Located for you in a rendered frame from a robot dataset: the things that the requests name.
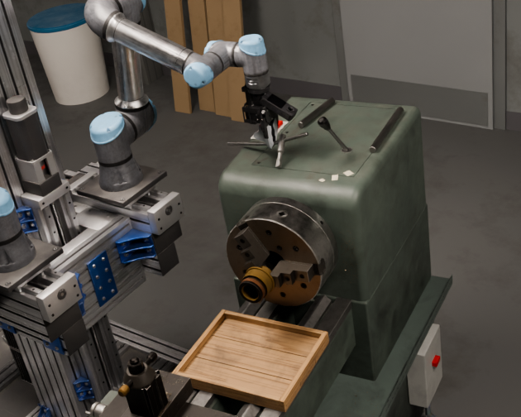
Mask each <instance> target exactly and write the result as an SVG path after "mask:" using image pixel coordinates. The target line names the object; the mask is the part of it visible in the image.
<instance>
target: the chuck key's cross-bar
mask: <svg viewBox="0 0 521 417"><path fill-rule="evenodd" d="M306 136H308V132H304V133H301V134H298V135H295V136H291V137H286V138H284V139H283V141H284V142H287V141H292V140H294V139H298V138H301V137H306ZM227 144H228V145H229V146H267V145H266V143H265V142H248V141H228V142H227Z"/></svg>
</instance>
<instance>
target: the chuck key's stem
mask: <svg viewBox="0 0 521 417"><path fill-rule="evenodd" d="M284 138H286V135H285V134H280V135H279V141H278V148H277V153H278V157H277V159H276V164H275V167H276V168H277V169H279V168H281V167H282V155H283V154H284V146H285V142H284V141H283V139H284Z"/></svg>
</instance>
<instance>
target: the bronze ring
mask: <svg viewBox="0 0 521 417"><path fill-rule="evenodd" d="M270 273H271V270H270V269H269V268H267V267H266V266H260V267H257V266H253V267H251V268H249V269H248V270H247V271H246V274H245V276H244V277H243V279H242V281H241V284H240V285H239V292H240V294H241V296H242V298H243V299H244V300H246V301H248V302H250V303H254V304H255V303H259V302H260V301H261V300H262V299H263V298H265V297H266V296H267V295H268V294H269V293H270V292H271V291H272V290H273V289H274V288H275V282H274V279H273V277H272V276H271V274H270Z"/></svg>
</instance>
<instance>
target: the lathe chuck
mask: <svg viewBox="0 0 521 417"><path fill-rule="evenodd" d="M278 211H285V212H286V213H287V214H288V215H287V216H286V217H283V218H282V217H279V216H277V215H276V213H277V212H278ZM244 220H245V222H246V223H247V225H248V226H249V227H250V228H251V230H252V231H253V233H254V234H255V235H256V236H257V237H258V238H259V239H260V241H261V242H262V243H263V245H264V246H265V248H266V249H267V250H268V251H271V252H270V255H269V256H268V257H267V258H266V260H265V261H264V263H263V264H262V266H264V264H265V263H267V264H268V262H269V263H270V264H271V265H273V266H277V264H278V263H279V261H280V260H282V259H284V260H285V261H297V262H304V263H311V264H320V263H321V261H320V260H321V259H322V262H323V273H321V274H320V275H314V277H313V278H312V280H311V281H310V282H309V283H308V282H302V281H295V282H294V283H293V284H292V285H287V284H283V285H282V286H281V287H280V288H279V287H275V288H274V289H273V290H272V291H271V292H270V293H269V294H268V295H267V296H266V297H265V300H266V301H269V302H271V303H273V304H278V305H283V306H297V305H301V304H306V303H308V302H309V301H310V300H312V299H313V298H314V297H315V296H316V294H317V293H318V292H319V291H320V289H321V288H322V286H323V284H324V283H325V281H326V280H327V278H328V277H329V276H330V274H331V272H332V268H333V252H332V247H331V244H330V242H329V240H328V238H327V236H326V234H325V233H324V231H323V230H322V229H321V228H320V227H319V226H318V225H317V224H316V223H315V222H314V221H313V220H312V219H311V218H310V217H309V216H308V215H307V214H305V213H303V212H301V211H300V210H298V209H296V208H293V207H291V206H288V205H286V204H278V203H265V204H258V205H256V206H255V207H253V208H251V209H250V210H249V211H247V212H246V214H245V215H244V216H243V217H242V218H241V220H240V221H239V222H238V223H237V224H236V225H235V227H234V228H233V229H232V230H231V231H230V233H229V235H228V237H227V245H226V249H227V259H228V261H229V263H230V266H231V268H232V270H233V271H234V273H235V275H236V276H237V278H238V279H239V280H240V282H241V281H242V279H243V277H244V276H245V274H246V268H245V267H244V266H243V265H244V264H245V263H246V261H245V259H244V258H243V257H242V256H241V252H242V251H243V249H242V248H241V246H240V245H239V244H238V243H237V241H236V240H235V239H234V237H235V236H236V235H237V234H238V233H239V232H240V231H241V230H240V229H239V227H238V226H239V224H240V223H241V222H242V221H244ZM277 253H278V254H279V255H278V254H277Z"/></svg>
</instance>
